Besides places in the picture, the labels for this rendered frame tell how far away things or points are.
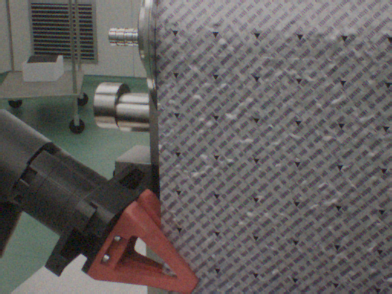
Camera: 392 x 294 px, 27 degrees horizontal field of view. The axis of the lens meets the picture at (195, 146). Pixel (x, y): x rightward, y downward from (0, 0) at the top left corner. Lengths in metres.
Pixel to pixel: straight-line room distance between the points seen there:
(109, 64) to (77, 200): 6.21
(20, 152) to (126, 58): 6.12
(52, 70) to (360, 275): 5.08
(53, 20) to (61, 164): 6.34
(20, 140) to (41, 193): 0.04
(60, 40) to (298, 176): 6.42
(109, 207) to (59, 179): 0.05
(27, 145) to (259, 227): 0.19
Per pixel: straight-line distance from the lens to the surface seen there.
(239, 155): 0.57
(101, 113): 0.69
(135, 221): 0.59
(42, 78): 5.63
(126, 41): 0.62
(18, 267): 3.33
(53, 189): 0.61
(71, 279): 1.04
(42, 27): 7.01
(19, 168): 0.62
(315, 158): 0.56
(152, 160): 0.68
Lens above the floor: 1.34
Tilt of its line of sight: 16 degrees down
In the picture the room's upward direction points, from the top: 1 degrees counter-clockwise
